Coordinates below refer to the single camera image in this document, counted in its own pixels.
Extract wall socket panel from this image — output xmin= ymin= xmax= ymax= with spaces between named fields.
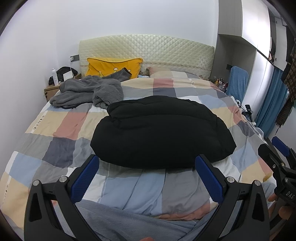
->
xmin=70 ymin=54 xmax=80 ymax=62

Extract white spray bottle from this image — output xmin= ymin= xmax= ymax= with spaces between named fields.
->
xmin=52 ymin=68 xmax=59 ymax=86

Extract plaid hanging garment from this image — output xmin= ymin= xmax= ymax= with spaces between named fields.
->
xmin=275 ymin=39 xmax=296 ymax=130

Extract blue towel on chair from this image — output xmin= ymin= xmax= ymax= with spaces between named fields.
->
xmin=226 ymin=66 xmax=249 ymax=102

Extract black bag on nightstand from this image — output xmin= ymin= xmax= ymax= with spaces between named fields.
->
xmin=56 ymin=66 xmax=78 ymax=82

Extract cream quilted headboard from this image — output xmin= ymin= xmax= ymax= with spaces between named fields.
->
xmin=78 ymin=34 xmax=215 ymax=79

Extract yellow pillow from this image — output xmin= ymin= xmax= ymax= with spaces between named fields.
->
xmin=85 ymin=57 xmax=143 ymax=78

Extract grey fleece garment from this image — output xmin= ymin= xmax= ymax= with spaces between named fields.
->
xmin=49 ymin=68 xmax=132 ymax=109

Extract small bottles on desk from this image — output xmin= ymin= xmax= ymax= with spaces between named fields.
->
xmin=212 ymin=76 xmax=228 ymax=92

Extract black puffer jacket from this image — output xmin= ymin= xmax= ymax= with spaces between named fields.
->
xmin=90 ymin=95 xmax=236 ymax=170

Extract pink pillow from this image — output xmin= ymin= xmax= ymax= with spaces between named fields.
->
xmin=147 ymin=67 xmax=167 ymax=78

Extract person's right hand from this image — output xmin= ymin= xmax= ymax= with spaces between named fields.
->
xmin=268 ymin=193 xmax=293 ymax=220

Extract wooden nightstand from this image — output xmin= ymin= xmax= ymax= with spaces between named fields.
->
xmin=43 ymin=73 xmax=82 ymax=102

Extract blue curtain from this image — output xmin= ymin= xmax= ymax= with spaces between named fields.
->
xmin=255 ymin=67 xmax=288 ymax=138

